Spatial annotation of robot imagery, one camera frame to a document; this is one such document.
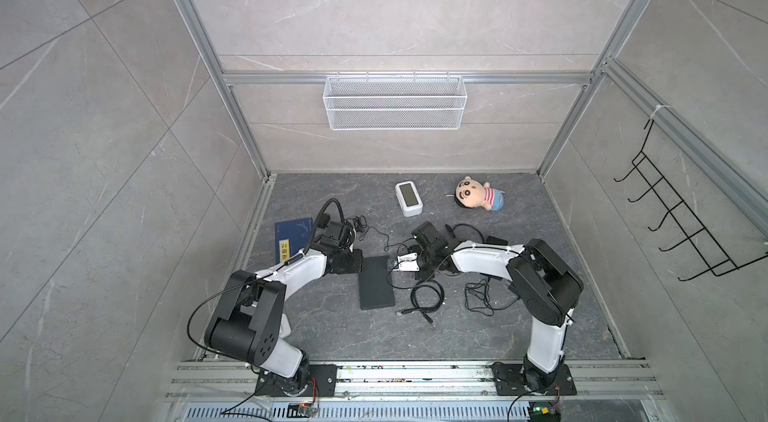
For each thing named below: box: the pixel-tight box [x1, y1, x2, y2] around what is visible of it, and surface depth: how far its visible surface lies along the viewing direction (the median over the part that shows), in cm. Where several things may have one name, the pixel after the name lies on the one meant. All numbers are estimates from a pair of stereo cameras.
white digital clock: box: [395, 180, 423, 217], surface depth 109 cm
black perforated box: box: [358, 255, 395, 310], surface depth 88 cm
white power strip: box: [279, 313, 292, 338], surface depth 83 cm
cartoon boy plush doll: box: [454, 176, 505, 211], surface depth 106 cm
